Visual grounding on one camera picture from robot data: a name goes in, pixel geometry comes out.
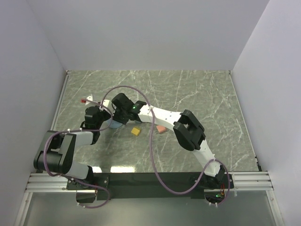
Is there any round blue power strip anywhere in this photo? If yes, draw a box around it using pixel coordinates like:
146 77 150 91
106 119 123 129

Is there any yellow charger plug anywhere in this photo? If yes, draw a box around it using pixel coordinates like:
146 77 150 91
131 127 141 136

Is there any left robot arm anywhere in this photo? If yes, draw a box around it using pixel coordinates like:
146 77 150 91
33 106 113 189

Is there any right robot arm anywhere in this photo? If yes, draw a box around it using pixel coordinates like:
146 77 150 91
112 93 226 189

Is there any pink charger plug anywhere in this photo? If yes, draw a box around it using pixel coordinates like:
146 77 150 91
156 125 166 134

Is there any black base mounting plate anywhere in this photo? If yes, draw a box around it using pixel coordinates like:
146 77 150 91
65 171 236 201

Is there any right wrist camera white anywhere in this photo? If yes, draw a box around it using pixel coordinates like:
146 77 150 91
101 99 112 110

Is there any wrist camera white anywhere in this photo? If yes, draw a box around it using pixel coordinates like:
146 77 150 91
80 95 93 105
101 99 112 110

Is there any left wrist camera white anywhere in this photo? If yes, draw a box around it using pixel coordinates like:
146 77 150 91
80 95 93 105

